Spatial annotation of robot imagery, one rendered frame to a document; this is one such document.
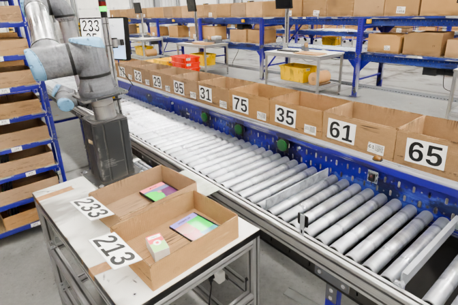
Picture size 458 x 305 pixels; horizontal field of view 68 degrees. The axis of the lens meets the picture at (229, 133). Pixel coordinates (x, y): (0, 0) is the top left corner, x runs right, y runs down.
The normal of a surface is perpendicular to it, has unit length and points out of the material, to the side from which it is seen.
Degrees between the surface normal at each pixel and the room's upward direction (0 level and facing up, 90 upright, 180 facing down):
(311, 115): 90
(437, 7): 90
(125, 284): 0
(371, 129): 90
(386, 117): 90
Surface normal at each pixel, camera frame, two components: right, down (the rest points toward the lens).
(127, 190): 0.71, 0.19
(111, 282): -0.04, -0.94
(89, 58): 0.46, 0.29
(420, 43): -0.81, 0.21
